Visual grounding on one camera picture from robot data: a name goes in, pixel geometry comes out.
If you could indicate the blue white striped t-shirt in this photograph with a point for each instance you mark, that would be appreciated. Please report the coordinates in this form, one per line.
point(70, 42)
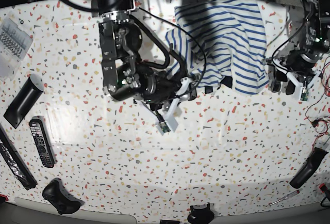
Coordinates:
point(222, 39)

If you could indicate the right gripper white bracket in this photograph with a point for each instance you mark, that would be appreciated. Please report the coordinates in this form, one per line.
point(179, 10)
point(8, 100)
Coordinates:
point(166, 121)

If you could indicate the red tipped screwdriver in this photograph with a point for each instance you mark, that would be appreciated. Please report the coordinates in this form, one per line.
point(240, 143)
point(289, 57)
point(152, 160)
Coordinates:
point(286, 197)

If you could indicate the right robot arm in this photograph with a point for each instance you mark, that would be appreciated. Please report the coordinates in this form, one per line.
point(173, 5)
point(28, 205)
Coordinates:
point(157, 87)

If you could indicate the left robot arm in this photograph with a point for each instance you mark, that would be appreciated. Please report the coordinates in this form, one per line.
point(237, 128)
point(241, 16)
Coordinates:
point(294, 61)

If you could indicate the black handle right side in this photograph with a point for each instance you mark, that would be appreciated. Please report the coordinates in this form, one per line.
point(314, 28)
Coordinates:
point(309, 168)

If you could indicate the clear plastic screw box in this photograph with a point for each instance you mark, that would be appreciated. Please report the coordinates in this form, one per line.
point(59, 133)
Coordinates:
point(15, 43)

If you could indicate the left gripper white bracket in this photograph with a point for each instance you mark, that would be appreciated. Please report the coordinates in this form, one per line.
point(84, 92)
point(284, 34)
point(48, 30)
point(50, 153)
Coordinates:
point(298, 84)

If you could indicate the long black wrapped bar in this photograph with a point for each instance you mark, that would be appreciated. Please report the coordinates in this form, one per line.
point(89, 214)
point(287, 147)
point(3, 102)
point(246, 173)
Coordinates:
point(15, 163)

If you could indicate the black game controller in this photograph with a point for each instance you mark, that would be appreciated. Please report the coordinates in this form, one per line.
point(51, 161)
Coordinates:
point(54, 195)

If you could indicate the black TV remote control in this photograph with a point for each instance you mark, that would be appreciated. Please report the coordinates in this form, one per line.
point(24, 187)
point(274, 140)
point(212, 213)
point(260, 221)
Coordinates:
point(42, 142)

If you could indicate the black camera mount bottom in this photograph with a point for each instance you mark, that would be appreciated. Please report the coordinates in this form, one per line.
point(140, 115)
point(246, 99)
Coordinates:
point(201, 214)

